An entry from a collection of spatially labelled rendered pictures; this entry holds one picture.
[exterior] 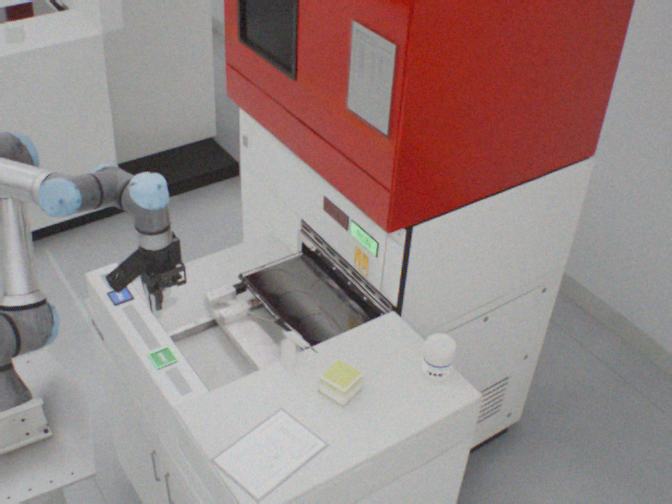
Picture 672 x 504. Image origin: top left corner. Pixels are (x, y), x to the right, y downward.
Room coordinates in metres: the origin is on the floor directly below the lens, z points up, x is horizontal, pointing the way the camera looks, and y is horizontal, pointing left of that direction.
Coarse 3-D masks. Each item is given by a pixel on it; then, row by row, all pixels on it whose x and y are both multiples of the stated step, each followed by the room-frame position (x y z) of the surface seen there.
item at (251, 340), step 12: (204, 300) 1.63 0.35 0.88; (216, 312) 1.58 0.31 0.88; (228, 324) 1.54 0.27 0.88; (240, 324) 1.54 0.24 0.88; (252, 324) 1.54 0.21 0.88; (228, 336) 1.52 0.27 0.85; (240, 336) 1.50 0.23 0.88; (252, 336) 1.50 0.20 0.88; (264, 336) 1.50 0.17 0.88; (240, 348) 1.47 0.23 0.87; (252, 348) 1.46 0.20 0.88; (264, 348) 1.46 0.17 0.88; (276, 348) 1.46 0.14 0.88; (252, 360) 1.42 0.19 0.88; (264, 360) 1.42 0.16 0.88; (276, 360) 1.42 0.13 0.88
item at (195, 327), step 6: (252, 300) 1.67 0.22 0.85; (258, 306) 1.67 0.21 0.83; (204, 318) 1.59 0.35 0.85; (210, 318) 1.59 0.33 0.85; (186, 324) 1.56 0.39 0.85; (192, 324) 1.56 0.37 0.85; (198, 324) 1.56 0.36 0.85; (204, 324) 1.57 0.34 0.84; (210, 324) 1.58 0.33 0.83; (216, 324) 1.59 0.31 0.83; (174, 330) 1.53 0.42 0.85; (180, 330) 1.53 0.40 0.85; (186, 330) 1.54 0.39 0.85; (192, 330) 1.55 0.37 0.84; (198, 330) 1.56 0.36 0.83; (174, 336) 1.52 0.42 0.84; (180, 336) 1.53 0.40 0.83; (186, 336) 1.54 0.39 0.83
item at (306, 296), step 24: (288, 264) 1.78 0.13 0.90; (312, 264) 1.79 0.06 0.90; (264, 288) 1.67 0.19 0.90; (288, 288) 1.68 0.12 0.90; (312, 288) 1.68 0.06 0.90; (336, 288) 1.69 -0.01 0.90; (288, 312) 1.58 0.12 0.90; (312, 312) 1.58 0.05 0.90; (336, 312) 1.59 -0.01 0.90; (360, 312) 1.60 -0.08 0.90; (312, 336) 1.49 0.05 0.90
